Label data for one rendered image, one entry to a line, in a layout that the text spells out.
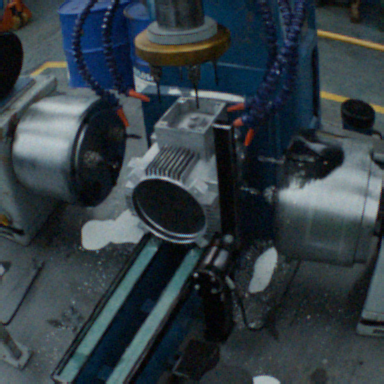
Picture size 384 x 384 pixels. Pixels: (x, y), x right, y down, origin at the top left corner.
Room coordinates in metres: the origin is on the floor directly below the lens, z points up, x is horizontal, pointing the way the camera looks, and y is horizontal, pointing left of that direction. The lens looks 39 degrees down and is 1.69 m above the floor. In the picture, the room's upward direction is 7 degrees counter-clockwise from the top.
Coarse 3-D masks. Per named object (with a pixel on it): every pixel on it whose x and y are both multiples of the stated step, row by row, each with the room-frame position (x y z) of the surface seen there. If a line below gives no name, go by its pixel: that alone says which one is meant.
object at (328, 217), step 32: (288, 160) 0.72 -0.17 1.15; (320, 160) 0.71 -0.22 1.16; (352, 160) 0.69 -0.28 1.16; (256, 192) 0.76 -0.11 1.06; (288, 192) 0.68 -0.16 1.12; (320, 192) 0.66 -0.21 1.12; (352, 192) 0.64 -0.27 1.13; (288, 224) 0.66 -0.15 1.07; (320, 224) 0.63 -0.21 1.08; (352, 224) 0.61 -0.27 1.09; (288, 256) 0.67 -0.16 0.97; (320, 256) 0.63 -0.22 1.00; (352, 256) 0.59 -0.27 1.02
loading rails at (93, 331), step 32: (128, 256) 0.77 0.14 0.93; (160, 256) 0.79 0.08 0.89; (192, 256) 0.76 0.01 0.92; (128, 288) 0.69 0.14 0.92; (160, 288) 0.77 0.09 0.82; (192, 288) 0.69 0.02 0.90; (96, 320) 0.60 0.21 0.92; (128, 320) 0.65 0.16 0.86; (160, 320) 0.60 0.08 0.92; (192, 320) 0.67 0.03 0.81; (96, 352) 0.53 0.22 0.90; (128, 352) 0.52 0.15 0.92; (160, 352) 0.55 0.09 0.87
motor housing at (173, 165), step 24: (168, 168) 0.79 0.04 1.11; (192, 168) 0.81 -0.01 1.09; (240, 168) 0.88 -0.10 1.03; (144, 192) 0.86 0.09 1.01; (168, 192) 0.91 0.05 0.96; (144, 216) 0.83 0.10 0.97; (168, 216) 0.85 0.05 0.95; (192, 216) 0.85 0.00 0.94; (216, 216) 0.75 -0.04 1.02; (168, 240) 0.79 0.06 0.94; (192, 240) 0.77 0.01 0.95
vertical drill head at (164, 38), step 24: (168, 0) 0.87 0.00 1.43; (192, 0) 0.87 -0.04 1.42; (168, 24) 0.87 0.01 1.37; (192, 24) 0.87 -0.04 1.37; (216, 24) 0.95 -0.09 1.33; (144, 48) 0.86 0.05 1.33; (168, 48) 0.84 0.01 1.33; (192, 48) 0.83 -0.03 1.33; (216, 48) 0.84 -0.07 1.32; (192, 72) 0.84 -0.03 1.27; (216, 72) 0.94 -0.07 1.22
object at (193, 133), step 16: (176, 112) 0.96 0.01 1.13; (192, 112) 0.97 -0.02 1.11; (208, 112) 0.96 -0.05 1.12; (224, 112) 0.93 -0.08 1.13; (160, 128) 0.88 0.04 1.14; (176, 128) 0.86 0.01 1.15; (192, 128) 0.88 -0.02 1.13; (208, 128) 0.86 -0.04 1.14; (160, 144) 0.88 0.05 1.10; (176, 144) 0.86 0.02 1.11; (192, 144) 0.85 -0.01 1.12; (208, 144) 0.85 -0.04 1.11; (208, 160) 0.84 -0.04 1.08
